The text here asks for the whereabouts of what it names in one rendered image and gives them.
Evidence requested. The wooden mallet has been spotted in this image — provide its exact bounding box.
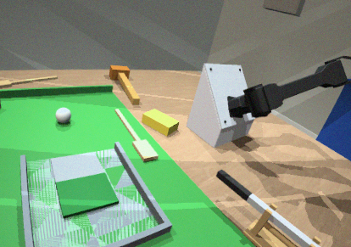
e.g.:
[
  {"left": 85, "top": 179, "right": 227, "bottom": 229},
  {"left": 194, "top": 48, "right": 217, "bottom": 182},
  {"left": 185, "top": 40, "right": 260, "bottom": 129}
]
[{"left": 109, "top": 65, "right": 140, "bottom": 104}]

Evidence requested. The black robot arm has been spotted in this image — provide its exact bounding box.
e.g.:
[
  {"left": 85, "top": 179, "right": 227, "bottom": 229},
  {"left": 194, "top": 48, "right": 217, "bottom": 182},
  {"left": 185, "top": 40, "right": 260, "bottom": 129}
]
[{"left": 227, "top": 56, "right": 351, "bottom": 119}]

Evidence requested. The grey golf putter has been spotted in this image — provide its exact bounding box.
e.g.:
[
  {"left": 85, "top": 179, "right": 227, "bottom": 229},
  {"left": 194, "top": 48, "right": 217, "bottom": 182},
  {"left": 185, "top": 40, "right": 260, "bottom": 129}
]
[{"left": 216, "top": 170, "right": 320, "bottom": 247}]

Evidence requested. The white golf ball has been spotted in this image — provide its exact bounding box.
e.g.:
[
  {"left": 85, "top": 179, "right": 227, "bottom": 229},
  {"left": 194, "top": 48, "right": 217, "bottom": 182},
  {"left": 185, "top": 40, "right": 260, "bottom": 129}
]
[{"left": 56, "top": 108, "right": 71, "bottom": 123}]

